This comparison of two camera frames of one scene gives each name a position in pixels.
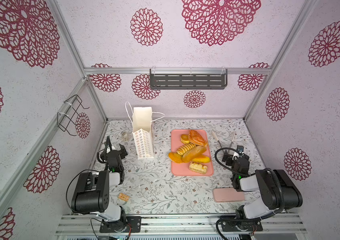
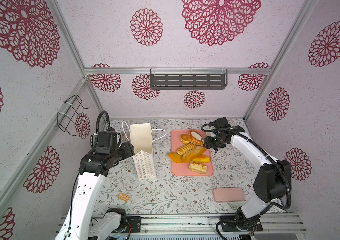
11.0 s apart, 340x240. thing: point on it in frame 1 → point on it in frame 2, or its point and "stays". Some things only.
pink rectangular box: [226, 194] stays
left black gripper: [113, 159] → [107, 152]
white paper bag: [141, 118] → [141, 145]
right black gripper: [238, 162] → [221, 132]
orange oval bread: [175, 157] stays
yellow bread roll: [202, 159] stays
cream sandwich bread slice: [198, 167] stays
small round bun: [185, 138] stays
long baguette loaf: [189, 155] stays
